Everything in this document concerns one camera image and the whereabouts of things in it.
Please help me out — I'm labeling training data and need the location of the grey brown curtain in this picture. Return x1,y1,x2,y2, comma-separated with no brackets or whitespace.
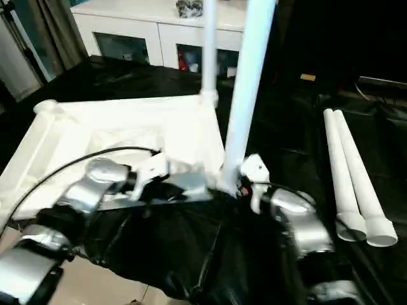
31,0,89,71

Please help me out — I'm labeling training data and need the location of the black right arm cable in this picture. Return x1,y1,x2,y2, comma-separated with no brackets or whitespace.
263,182,316,209

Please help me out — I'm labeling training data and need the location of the dark metallic object on cabinet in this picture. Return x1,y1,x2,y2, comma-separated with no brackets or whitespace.
176,0,204,18

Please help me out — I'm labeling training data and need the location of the black work mat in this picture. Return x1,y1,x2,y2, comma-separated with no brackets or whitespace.
0,53,407,305

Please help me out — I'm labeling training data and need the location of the white plastic table leg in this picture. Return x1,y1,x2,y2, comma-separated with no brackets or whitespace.
333,108,398,248
219,0,277,195
323,108,367,241
199,0,219,108

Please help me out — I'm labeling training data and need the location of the white cabinet with glass doors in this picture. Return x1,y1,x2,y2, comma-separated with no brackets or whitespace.
71,0,275,78

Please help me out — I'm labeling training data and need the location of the black flat panel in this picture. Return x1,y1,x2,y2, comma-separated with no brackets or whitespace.
359,76,407,87

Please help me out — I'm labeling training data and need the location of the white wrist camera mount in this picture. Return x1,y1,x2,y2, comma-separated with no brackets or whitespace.
240,154,272,214
132,152,170,201

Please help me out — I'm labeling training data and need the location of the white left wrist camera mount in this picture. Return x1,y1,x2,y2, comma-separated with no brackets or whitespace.
132,152,170,201

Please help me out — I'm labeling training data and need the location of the white plastic table top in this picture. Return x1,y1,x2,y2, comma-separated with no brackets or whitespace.
0,95,230,220

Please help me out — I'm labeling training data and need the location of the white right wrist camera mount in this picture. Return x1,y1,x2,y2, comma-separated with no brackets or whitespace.
240,154,272,214

